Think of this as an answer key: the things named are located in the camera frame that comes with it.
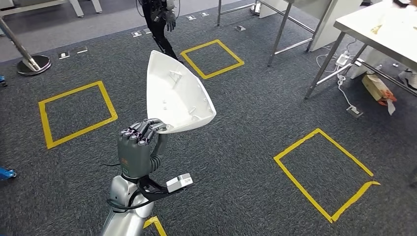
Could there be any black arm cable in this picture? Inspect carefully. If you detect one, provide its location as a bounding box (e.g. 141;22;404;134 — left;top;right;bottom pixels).
99;163;159;211

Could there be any grey shoe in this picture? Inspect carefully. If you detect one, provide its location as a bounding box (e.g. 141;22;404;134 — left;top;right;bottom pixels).
397;69;417;91

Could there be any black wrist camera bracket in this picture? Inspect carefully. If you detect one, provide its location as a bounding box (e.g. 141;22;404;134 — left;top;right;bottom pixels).
136;176;183;201

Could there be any white panel desk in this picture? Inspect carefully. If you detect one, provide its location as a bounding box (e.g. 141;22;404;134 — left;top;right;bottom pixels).
259;0;363;53

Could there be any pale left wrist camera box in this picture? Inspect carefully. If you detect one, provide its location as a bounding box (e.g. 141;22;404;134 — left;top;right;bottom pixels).
166;173;194;193

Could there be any steel frame table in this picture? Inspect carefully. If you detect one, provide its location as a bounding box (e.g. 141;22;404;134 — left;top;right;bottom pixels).
216;0;338;68

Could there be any yellow floor tape square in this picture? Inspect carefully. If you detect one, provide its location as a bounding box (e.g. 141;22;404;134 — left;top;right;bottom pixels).
180;39;245;80
143;216;168;236
273;128;381;224

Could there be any white table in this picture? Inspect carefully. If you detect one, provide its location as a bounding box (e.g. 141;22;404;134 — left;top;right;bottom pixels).
0;0;104;19

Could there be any chrome stanchion with round base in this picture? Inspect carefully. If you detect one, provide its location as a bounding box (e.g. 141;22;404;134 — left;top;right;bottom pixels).
0;16;52;77

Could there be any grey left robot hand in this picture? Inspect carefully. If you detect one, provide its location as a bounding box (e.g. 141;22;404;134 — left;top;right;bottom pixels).
117;118;169;179

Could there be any white plastic shell part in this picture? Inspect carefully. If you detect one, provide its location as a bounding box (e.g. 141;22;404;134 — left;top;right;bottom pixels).
146;50;217;135

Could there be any white power strip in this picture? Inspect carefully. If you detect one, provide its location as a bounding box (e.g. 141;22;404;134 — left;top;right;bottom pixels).
335;52;351;68

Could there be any white power cable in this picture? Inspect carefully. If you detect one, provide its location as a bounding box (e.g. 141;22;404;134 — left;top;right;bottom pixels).
315;42;357;110

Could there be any black humanoid robot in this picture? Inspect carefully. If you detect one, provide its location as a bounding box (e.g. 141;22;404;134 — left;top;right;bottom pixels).
137;0;184;64

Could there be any brown cardboard box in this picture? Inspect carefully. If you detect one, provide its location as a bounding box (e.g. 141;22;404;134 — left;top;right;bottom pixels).
361;74;398;107

